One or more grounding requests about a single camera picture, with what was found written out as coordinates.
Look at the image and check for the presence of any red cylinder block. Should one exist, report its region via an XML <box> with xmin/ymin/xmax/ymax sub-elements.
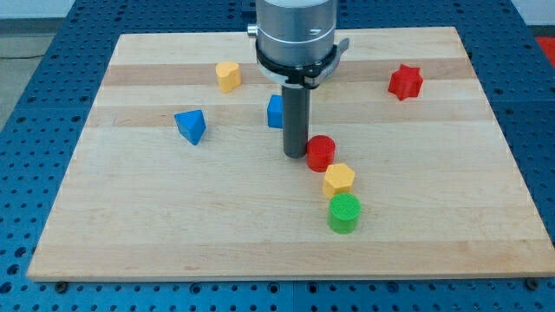
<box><xmin>306</xmin><ymin>135</ymin><xmax>336</xmax><ymax>172</ymax></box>

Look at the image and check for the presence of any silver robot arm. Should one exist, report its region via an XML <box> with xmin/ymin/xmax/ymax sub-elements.
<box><xmin>255</xmin><ymin>0</ymin><xmax>337</xmax><ymax>88</ymax></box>

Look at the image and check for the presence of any yellow hexagon block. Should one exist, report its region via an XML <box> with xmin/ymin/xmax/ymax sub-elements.
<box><xmin>323</xmin><ymin>163</ymin><xmax>356</xmax><ymax>198</ymax></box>

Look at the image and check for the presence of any blue cube block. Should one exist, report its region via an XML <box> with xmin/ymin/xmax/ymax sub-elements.
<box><xmin>266</xmin><ymin>94</ymin><xmax>283</xmax><ymax>128</ymax></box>

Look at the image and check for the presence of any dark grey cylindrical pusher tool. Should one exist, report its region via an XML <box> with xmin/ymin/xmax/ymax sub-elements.
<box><xmin>282</xmin><ymin>87</ymin><xmax>310</xmax><ymax>159</ymax></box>

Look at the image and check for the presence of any green cylinder block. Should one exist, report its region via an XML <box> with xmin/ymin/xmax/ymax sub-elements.
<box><xmin>327</xmin><ymin>192</ymin><xmax>362</xmax><ymax>234</ymax></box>

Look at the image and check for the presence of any blue triangle block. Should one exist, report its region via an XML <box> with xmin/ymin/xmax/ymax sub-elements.
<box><xmin>174</xmin><ymin>109</ymin><xmax>206</xmax><ymax>146</ymax></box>

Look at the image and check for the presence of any yellow heart block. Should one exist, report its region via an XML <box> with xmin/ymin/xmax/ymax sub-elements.
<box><xmin>215</xmin><ymin>61</ymin><xmax>242</xmax><ymax>93</ymax></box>

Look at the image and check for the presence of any wooden board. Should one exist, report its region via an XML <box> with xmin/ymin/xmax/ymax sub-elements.
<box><xmin>28</xmin><ymin>27</ymin><xmax>554</xmax><ymax>282</ymax></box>

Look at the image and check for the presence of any red star block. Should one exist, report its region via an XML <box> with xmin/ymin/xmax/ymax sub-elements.
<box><xmin>388</xmin><ymin>64</ymin><xmax>423</xmax><ymax>101</ymax></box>

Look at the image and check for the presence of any black clamp ring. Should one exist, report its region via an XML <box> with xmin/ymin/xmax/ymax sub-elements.
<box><xmin>254</xmin><ymin>37</ymin><xmax>350</xmax><ymax>90</ymax></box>

